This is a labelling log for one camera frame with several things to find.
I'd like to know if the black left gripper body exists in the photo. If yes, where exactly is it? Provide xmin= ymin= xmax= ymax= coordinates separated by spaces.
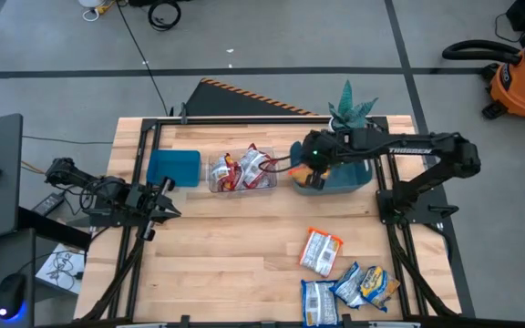
xmin=125 ymin=177 xmax=176 ymax=243

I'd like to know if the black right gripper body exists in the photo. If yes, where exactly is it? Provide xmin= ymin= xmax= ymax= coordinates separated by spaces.
xmin=299 ymin=129 xmax=342 ymax=173

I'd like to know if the blue Maruchan noodle pack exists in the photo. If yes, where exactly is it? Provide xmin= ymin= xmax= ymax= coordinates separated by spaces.
xmin=329 ymin=261 xmax=367 ymax=310
xmin=300 ymin=279 xmax=340 ymax=328
xmin=359 ymin=265 xmax=401 ymax=313

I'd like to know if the blue plastic bin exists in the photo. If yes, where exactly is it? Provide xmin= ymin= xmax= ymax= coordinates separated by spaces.
xmin=146 ymin=149 xmax=202 ymax=188

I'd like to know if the green plant in white pot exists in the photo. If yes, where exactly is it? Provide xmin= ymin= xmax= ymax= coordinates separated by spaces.
xmin=327 ymin=79 xmax=379 ymax=133

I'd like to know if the clear plastic bin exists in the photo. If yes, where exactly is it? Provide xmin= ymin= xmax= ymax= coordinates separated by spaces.
xmin=206 ymin=145 xmax=278 ymax=193

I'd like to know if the black power adapter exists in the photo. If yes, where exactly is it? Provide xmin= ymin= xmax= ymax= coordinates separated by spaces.
xmin=31 ymin=191 xmax=67 ymax=218

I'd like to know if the black mat with hazard stripe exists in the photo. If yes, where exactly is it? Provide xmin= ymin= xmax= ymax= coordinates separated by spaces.
xmin=184 ymin=77 xmax=318 ymax=118

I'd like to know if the white printed box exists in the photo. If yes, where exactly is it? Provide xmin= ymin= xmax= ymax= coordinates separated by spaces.
xmin=35 ymin=243 xmax=86 ymax=295

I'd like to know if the dark grey side desk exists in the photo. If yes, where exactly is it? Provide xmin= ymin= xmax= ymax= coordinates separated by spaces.
xmin=0 ymin=227 xmax=36 ymax=328

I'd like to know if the black computer mouse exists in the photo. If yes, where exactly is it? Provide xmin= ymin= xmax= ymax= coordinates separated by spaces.
xmin=0 ymin=272 xmax=27 ymax=321

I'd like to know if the orange shop vacuum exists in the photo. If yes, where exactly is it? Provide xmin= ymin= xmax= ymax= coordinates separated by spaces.
xmin=480 ymin=31 xmax=525 ymax=131

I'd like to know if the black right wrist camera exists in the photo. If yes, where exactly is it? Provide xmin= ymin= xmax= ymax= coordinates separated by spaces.
xmin=308 ymin=170 xmax=330 ymax=191

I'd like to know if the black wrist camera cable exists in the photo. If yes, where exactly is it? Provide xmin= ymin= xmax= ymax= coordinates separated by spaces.
xmin=257 ymin=153 xmax=304 ymax=174

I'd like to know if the dark teal bin with handles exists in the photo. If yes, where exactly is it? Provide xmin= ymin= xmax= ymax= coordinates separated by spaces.
xmin=289 ymin=138 xmax=376 ymax=197

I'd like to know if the black aluminium rig frame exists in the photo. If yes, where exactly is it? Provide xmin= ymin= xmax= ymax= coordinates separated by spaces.
xmin=79 ymin=116 xmax=462 ymax=328

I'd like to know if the long black floor cable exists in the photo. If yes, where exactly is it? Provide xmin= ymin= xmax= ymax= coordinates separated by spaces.
xmin=115 ymin=0 xmax=175 ymax=118

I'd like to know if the coiled black cable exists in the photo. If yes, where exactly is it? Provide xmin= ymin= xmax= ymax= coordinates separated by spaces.
xmin=147 ymin=0 xmax=182 ymax=32

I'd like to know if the black vacuum hose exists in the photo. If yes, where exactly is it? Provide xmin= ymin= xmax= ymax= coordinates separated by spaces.
xmin=441 ymin=39 xmax=523 ymax=65

